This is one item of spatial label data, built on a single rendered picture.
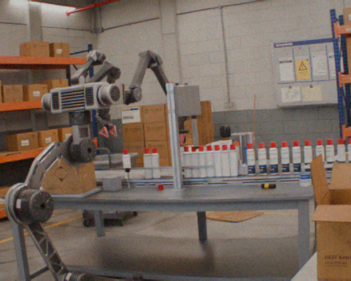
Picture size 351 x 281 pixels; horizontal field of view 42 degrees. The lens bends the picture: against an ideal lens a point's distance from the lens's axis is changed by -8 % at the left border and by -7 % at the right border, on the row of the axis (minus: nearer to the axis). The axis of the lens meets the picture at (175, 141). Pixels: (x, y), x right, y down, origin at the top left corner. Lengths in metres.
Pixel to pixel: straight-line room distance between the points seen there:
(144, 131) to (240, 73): 1.90
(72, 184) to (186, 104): 0.89
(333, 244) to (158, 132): 5.51
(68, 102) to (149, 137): 4.07
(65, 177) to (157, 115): 3.83
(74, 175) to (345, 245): 2.04
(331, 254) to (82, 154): 1.79
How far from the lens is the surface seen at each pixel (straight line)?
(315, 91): 7.31
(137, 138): 7.03
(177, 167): 3.08
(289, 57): 7.44
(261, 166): 3.08
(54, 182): 3.21
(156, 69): 3.23
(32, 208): 2.59
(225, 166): 3.13
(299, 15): 7.58
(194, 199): 2.76
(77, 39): 9.13
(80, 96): 2.89
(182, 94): 3.04
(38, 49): 7.32
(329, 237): 1.51
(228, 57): 7.96
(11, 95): 6.91
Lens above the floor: 1.35
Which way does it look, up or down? 4 degrees down
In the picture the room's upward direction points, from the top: 5 degrees counter-clockwise
